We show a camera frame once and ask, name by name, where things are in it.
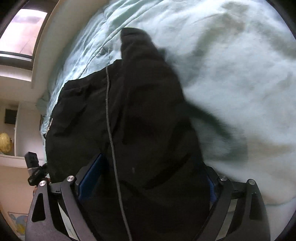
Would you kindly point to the yellow globe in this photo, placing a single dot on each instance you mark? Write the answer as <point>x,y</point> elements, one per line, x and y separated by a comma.
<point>5,143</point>

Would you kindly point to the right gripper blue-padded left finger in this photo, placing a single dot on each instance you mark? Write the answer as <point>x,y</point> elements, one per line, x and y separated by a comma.
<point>56,209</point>

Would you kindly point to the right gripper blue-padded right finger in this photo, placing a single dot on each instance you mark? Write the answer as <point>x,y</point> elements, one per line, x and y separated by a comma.
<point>249,221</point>

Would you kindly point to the wall map poster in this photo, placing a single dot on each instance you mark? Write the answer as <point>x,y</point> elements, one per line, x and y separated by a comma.
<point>19,222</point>

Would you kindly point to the light green quilt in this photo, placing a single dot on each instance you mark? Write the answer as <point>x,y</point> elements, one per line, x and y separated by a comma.
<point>236,64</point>

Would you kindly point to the black jacket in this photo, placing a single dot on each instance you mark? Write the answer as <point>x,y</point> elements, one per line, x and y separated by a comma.
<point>152,183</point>

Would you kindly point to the window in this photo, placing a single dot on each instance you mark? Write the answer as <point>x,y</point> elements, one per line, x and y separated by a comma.
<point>20,37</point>

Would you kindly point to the white shelf unit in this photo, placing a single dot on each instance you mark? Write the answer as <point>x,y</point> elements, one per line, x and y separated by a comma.
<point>22,122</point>

